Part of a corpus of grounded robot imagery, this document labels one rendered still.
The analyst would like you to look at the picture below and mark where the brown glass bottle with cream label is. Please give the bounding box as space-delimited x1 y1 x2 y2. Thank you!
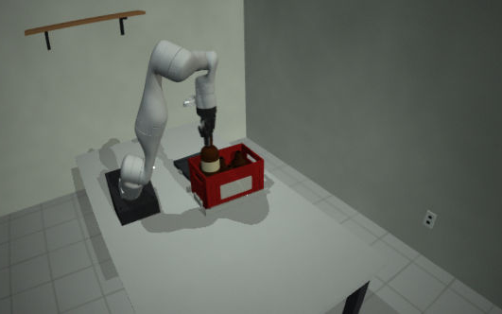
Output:
200 136 220 176

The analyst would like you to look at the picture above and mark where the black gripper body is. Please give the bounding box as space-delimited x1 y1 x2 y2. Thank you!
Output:
196 106 216 129

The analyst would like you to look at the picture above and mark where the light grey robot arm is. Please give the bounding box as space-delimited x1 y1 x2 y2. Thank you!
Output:
119 40 218 201

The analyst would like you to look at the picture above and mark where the red crate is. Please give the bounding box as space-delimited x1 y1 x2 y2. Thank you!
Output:
190 143 264 209

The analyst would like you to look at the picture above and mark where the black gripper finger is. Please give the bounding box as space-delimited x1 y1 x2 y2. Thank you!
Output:
198 120 212 147
210 114 216 139

